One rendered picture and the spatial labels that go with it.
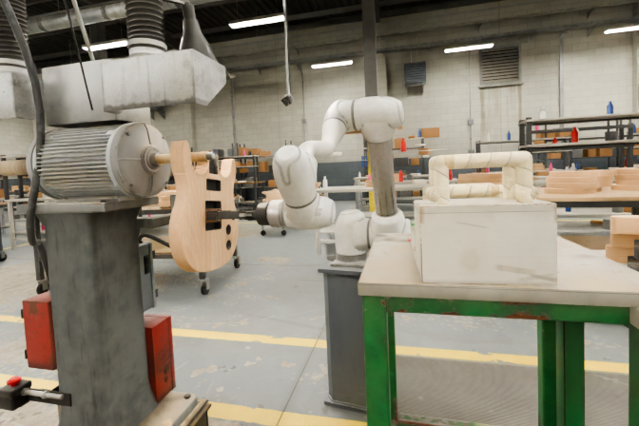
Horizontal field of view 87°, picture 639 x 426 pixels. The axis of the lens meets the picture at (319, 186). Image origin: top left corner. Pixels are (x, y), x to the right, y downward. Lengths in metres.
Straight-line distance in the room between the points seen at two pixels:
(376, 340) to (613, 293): 0.48
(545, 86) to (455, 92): 2.62
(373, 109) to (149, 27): 0.80
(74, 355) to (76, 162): 0.64
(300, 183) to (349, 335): 1.06
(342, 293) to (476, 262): 1.02
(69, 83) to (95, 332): 0.81
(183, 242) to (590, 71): 13.03
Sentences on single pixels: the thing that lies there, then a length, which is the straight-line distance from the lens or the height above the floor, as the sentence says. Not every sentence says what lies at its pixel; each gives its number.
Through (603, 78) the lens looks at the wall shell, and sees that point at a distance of 13.56.
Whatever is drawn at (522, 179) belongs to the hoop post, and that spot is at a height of 1.15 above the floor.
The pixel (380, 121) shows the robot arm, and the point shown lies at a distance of 1.39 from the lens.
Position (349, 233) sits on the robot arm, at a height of 0.87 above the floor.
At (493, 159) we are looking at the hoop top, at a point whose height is 1.20.
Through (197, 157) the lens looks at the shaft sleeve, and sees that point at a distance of 1.14.
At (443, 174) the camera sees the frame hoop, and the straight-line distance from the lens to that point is 0.79.
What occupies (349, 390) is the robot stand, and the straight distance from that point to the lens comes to 1.96.
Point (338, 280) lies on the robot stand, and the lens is 1.72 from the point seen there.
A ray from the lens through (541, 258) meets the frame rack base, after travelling 0.85.
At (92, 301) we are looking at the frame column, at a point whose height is 0.80.
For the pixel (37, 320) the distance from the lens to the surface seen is 1.56.
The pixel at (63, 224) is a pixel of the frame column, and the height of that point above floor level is 1.05.
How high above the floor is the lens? 1.19
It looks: 3 degrees down
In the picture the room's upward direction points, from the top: 3 degrees counter-clockwise
